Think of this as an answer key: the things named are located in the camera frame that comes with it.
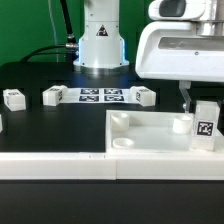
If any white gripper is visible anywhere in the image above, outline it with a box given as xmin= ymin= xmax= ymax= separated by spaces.
xmin=135 ymin=0 xmax=224 ymax=113

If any white square table top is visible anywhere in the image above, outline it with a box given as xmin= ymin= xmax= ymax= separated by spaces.
xmin=105 ymin=109 xmax=224 ymax=154

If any fiducial marker sheet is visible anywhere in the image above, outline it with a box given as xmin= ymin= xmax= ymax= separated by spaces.
xmin=61 ymin=88 xmax=135 ymax=104

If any white front fence bar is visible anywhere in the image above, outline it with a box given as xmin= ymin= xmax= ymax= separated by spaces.
xmin=0 ymin=153 xmax=224 ymax=180

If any black vertical cable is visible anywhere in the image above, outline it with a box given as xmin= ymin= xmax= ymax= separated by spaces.
xmin=59 ymin=0 xmax=76 ymax=45

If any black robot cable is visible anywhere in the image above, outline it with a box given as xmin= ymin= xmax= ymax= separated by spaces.
xmin=19 ymin=42 xmax=80 ymax=64

